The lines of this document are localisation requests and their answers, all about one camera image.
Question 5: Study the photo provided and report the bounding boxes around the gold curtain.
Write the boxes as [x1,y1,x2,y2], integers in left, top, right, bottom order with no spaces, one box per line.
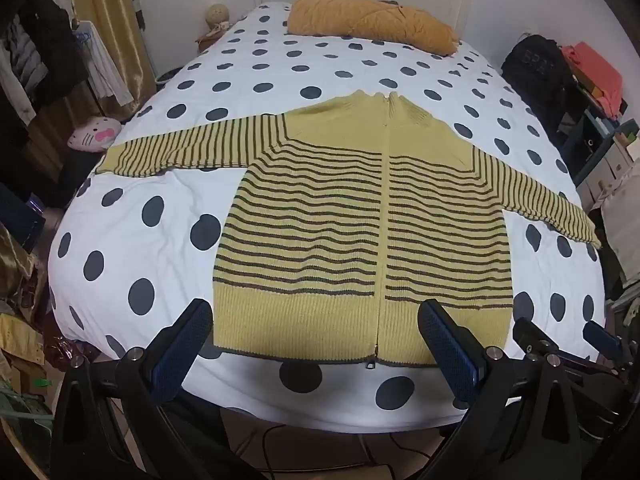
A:
[65,0,158,91]

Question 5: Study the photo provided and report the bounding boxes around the dark hanging jackets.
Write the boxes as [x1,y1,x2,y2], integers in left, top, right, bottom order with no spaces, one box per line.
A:
[0,0,88,126]

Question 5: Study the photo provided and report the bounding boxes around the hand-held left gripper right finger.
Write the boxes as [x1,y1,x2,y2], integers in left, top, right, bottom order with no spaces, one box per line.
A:
[417,299,583,480]

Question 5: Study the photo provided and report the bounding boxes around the white polka dot blanket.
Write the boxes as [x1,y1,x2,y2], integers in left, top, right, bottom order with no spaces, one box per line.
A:
[47,2,608,433]

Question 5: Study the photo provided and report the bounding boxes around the pink white cat plush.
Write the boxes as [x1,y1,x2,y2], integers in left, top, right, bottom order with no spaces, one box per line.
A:
[66,116,123,152]

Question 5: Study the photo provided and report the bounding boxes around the white hanging garment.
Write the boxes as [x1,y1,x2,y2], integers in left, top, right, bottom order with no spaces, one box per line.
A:
[75,20,135,108]

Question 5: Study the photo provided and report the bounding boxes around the yellow striped knit sweater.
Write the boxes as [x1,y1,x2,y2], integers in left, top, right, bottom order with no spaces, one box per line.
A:
[95,89,602,367]

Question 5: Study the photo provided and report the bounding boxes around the white storage drawers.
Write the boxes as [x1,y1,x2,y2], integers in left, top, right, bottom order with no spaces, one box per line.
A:
[575,110,640,211]

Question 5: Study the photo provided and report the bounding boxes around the beige round plush doll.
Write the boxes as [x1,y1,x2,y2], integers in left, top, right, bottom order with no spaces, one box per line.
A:
[199,3,232,53]

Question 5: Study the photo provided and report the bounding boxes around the coral cloth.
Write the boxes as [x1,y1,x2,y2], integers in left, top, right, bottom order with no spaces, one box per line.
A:
[560,41,628,121]

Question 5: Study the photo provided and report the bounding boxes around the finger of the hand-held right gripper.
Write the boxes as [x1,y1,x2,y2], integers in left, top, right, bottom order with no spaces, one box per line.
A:
[512,316,568,366]
[582,320,626,361]

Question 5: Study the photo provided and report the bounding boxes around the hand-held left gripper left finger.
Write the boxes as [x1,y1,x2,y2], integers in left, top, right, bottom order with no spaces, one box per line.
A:
[51,298,217,480]

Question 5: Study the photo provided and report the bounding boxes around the black backpack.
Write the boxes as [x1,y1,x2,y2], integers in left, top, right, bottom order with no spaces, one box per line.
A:
[501,34,576,126]

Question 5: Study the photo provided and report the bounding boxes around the orange quilted pillow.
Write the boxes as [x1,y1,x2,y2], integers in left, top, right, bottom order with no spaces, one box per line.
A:
[286,0,460,57]

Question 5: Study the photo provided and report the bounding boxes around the gold satin cloth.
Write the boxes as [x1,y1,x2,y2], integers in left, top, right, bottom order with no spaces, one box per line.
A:
[0,220,48,321]

